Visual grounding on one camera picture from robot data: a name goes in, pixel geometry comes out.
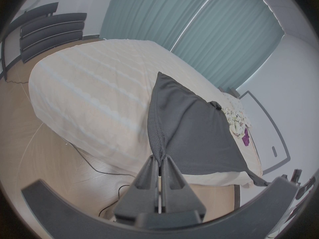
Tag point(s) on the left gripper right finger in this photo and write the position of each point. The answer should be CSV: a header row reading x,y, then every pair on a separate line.
x,y
189,203

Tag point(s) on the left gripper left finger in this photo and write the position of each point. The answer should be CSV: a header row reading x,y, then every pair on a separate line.
x,y
129,203

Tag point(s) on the black T-shirt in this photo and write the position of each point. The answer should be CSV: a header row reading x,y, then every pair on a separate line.
x,y
194,133

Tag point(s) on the bed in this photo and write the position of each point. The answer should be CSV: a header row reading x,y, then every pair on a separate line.
x,y
94,88

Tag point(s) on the purple satin garment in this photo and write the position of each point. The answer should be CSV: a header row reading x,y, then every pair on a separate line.
x,y
246,138

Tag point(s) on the white printed garment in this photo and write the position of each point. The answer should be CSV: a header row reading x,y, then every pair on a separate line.
x,y
236,121

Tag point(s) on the white printed pillow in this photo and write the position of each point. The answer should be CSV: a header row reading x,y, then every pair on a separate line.
x,y
234,103

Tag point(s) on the grey bedside table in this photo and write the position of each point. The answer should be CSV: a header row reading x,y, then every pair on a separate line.
x,y
230,90

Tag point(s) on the blue-green curtain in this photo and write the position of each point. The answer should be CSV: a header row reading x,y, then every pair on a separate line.
x,y
229,38
149,11

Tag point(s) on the dark grey chest of drawers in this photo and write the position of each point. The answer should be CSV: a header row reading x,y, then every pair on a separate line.
x,y
52,33

